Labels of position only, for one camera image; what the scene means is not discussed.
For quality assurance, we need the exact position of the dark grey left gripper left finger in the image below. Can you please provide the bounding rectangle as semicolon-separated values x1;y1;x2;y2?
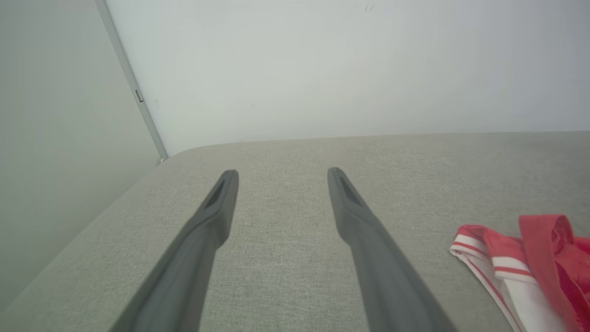
108;169;240;332

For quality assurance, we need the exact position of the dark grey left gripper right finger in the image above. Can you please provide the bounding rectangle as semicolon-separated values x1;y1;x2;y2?
327;166;458;332

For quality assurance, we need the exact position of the red t-shirt with white sleeves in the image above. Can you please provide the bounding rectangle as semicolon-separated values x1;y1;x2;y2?
449;213;590;332

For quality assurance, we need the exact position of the grey metal wall trim strip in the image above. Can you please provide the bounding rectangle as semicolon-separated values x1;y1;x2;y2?
94;0;169;163

